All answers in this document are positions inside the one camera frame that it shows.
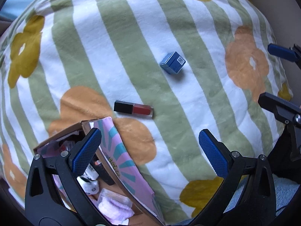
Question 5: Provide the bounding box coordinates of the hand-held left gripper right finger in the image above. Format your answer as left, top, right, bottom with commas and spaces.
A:
198, 129, 277, 226

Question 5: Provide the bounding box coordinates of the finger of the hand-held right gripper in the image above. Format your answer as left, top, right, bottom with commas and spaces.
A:
258, 92, 301, 128
268, 43, 301, 70

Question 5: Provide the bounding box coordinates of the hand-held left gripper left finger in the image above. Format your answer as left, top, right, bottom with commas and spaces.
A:
25, 127, 111, 226

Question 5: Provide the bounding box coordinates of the floss pick box red label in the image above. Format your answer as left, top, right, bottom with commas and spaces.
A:
55, 140, 76, 153

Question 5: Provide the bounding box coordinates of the cardboard box with pink print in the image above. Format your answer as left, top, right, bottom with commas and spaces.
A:
33, 116, 166, 226

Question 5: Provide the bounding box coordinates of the clear plastic box white label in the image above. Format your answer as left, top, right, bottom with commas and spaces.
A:
97, 188, 131, 208

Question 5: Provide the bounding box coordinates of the clear bag of pink item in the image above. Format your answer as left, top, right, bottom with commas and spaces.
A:
97, 199, 134, 225

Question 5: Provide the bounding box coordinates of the red lipstick with black cap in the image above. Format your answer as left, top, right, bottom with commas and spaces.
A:
113, 100, 154, 119

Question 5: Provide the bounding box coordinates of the small blue box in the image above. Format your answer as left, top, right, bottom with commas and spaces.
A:
159, 51, 186, 74

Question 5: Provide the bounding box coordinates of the light blue fuzzy rug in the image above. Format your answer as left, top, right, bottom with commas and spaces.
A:
226, 174, 299, 219

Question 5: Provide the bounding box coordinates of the striped flower print blanket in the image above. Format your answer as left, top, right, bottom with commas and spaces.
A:
0, 0, 293, 226

